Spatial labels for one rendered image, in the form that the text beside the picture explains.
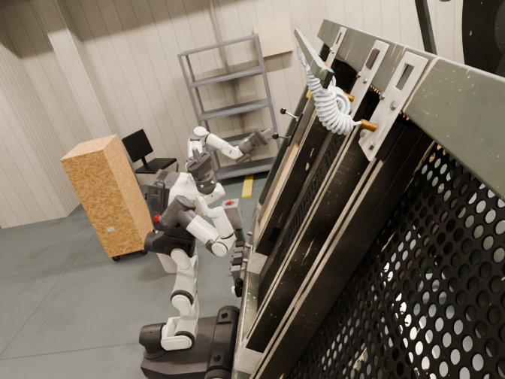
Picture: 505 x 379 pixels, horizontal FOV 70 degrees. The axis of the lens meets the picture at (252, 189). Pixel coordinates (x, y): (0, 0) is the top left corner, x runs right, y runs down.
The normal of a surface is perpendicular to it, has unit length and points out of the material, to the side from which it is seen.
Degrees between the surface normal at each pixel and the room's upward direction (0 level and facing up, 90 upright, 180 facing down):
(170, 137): 90
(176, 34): 90
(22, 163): 90
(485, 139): 57
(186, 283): 90
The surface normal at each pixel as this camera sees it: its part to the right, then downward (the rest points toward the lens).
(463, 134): -0.94, -0.33
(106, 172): 0.06, 0.43
